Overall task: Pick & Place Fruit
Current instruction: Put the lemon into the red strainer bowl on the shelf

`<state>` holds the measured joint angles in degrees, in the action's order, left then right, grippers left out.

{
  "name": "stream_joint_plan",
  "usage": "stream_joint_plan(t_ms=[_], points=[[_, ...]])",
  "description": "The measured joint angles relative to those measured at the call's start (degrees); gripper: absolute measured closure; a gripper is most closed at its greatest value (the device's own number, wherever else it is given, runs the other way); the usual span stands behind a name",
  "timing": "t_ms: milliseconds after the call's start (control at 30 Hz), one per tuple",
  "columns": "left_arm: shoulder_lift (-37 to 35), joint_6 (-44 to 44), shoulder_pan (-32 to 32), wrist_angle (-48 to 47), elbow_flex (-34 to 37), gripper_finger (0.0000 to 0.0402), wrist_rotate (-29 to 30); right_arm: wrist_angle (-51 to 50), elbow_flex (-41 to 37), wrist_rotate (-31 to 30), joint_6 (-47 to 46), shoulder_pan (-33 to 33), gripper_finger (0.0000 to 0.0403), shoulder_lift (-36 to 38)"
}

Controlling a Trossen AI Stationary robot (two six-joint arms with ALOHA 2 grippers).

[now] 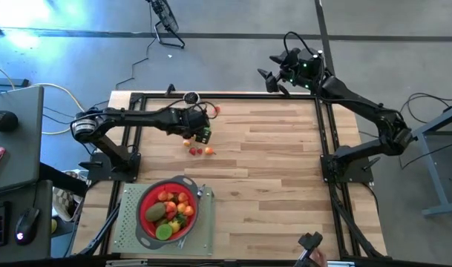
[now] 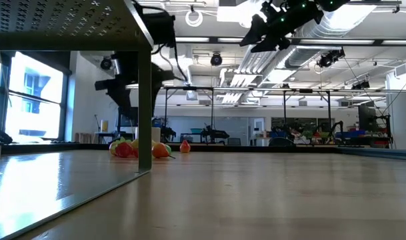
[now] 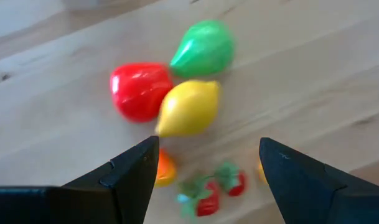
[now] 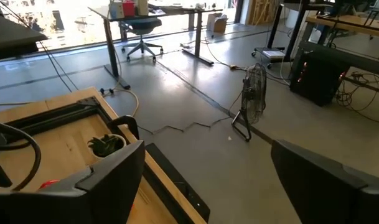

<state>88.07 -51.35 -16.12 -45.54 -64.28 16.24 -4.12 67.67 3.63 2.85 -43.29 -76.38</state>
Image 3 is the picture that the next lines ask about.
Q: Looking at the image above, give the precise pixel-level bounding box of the red toy apple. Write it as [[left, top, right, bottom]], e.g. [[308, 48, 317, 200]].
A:
[[110, 62, 174, 124]]

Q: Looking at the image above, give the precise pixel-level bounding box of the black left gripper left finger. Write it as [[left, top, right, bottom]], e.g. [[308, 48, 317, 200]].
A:
[[0, 135, 161, 224]]

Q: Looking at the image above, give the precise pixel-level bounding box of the red toy strawberry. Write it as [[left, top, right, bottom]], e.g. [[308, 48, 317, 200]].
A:
[[176, 177, 222, 218], [214, 161, 248, 197]]

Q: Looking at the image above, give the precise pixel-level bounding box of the round green toy fruit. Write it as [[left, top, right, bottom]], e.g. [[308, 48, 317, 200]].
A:
[[169, 19, 236, 78]]

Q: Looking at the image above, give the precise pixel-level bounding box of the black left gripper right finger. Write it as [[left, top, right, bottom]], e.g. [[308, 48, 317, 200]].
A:
[[259, 137, 379, 224]]

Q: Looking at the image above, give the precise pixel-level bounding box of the yellow toy lemon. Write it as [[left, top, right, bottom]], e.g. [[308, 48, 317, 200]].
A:
[[154, 79, 222, 138]]

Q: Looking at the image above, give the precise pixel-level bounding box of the orange yellow toy peach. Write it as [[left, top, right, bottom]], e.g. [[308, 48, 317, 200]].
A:
[[154, 148, 178, 188]]

